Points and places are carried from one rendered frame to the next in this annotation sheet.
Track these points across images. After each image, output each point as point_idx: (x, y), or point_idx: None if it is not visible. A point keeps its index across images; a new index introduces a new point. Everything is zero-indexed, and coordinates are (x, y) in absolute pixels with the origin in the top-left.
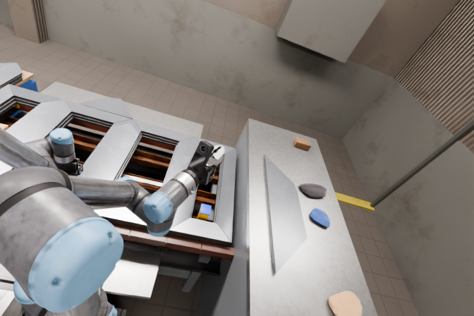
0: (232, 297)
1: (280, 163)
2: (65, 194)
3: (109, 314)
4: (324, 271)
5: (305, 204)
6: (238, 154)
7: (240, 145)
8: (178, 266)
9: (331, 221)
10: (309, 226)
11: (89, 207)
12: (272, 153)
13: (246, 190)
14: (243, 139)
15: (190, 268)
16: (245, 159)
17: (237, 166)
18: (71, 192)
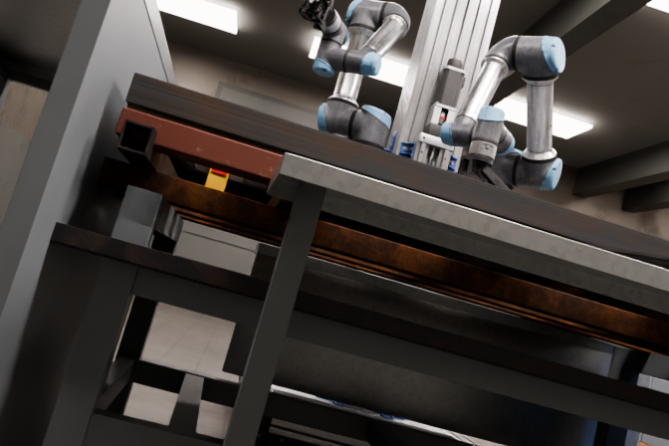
0: None
1: None
2: (379, 1)
3: (324, 104)
4: (58, 58)
5: (34, 17)
6: (111, 88)
7: (114, 56)
8: (214, 266)
9: None
10: (49, 36)
11: (369, 3)
12: None
13: (163, 73)
14: (125, 20)
15: (190, 259)
16: (150, 43)
17: (116, 113)
18: (379, 3)
